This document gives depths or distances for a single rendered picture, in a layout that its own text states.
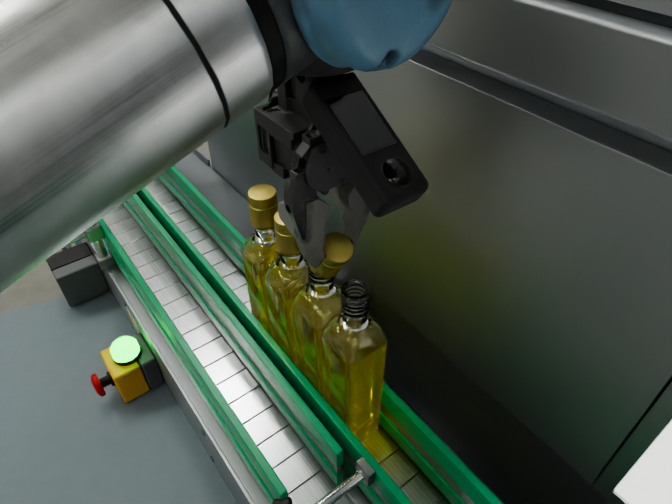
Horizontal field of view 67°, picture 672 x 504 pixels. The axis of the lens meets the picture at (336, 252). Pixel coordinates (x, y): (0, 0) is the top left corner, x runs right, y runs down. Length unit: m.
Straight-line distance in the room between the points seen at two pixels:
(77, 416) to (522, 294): 0.73
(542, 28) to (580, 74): 0.04
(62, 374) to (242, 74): 0.89
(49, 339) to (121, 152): 0.94
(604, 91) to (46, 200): 0.36
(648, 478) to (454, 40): 0.43
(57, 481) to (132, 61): 0.80
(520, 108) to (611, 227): 0.12
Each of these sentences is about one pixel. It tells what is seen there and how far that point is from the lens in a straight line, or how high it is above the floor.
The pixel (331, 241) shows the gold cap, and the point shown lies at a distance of 0.50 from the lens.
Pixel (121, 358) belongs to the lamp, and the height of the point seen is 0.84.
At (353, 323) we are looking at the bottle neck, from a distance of 0.52.
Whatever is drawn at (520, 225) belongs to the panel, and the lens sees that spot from 0.49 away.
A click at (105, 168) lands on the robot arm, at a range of 0.18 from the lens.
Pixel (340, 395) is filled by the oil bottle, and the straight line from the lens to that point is 0.60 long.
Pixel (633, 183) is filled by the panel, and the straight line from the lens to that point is 0.42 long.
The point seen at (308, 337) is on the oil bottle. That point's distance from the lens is 0.60.
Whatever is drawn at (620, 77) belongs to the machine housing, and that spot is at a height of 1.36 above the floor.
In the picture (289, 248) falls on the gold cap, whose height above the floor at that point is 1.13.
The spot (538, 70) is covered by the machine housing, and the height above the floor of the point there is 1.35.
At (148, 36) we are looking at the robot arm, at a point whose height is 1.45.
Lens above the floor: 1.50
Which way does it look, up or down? 42 degrees down
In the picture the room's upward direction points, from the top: straight up
